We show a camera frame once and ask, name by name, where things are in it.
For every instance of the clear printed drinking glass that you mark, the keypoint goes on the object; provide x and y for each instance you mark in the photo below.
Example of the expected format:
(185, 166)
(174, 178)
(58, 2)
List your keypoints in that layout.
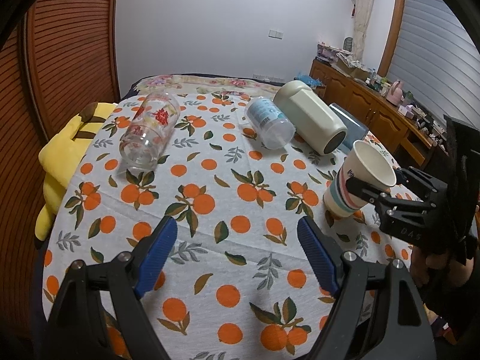
(150, 130)

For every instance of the beige lace curtain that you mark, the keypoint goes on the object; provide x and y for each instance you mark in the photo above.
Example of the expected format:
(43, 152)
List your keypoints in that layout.
(363, 9)

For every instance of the clear blue-label plastic cup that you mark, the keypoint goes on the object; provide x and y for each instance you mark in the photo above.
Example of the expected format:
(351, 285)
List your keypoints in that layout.
(271, 125)

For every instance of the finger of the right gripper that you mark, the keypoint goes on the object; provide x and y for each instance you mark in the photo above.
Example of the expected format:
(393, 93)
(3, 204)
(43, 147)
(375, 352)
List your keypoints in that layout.
(367, 192)
(423, 185)

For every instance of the white striped paper cup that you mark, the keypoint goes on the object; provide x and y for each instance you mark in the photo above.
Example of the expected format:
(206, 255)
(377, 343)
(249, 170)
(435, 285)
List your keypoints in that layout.
(365, 163)

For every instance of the wooden sideboard cabinet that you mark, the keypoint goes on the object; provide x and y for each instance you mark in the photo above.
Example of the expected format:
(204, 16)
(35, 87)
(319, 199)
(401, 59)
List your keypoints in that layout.
(396, 132)

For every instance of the wooden slatted wardrobe door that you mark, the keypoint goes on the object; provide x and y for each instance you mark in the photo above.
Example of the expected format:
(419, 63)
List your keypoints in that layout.
(57, 56)

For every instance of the pink kettle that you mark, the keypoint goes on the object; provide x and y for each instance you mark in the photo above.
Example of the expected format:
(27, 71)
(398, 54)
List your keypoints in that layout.
(395, 94)

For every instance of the grey window blind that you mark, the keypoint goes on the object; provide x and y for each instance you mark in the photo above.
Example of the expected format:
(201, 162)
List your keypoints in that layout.
(437, 61)

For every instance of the white wall socket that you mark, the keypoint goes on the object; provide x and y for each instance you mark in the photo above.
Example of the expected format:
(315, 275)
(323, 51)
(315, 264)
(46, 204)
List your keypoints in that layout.
(275, 34)

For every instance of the floral bed cover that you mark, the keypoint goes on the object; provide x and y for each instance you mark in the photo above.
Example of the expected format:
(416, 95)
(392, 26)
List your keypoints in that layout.
(202, 85)

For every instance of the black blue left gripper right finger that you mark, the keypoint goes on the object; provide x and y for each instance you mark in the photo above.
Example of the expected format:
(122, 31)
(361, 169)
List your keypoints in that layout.
(377, 311)

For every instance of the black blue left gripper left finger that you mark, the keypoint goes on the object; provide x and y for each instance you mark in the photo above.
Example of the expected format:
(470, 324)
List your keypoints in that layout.
(98, 311)

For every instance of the person's hand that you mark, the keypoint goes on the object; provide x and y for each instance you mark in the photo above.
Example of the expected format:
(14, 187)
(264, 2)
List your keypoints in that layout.
(439, 269)

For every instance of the cream faceted mug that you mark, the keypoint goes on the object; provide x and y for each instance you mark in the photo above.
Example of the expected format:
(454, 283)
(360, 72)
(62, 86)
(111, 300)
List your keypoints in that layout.
(317, 124)

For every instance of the orange-print white tablecloth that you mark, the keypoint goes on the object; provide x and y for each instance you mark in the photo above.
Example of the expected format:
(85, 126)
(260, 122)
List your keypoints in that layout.
(236, 284)

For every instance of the yellow plush toy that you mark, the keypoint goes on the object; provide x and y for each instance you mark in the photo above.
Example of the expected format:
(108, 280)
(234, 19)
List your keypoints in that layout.
(61, 156)

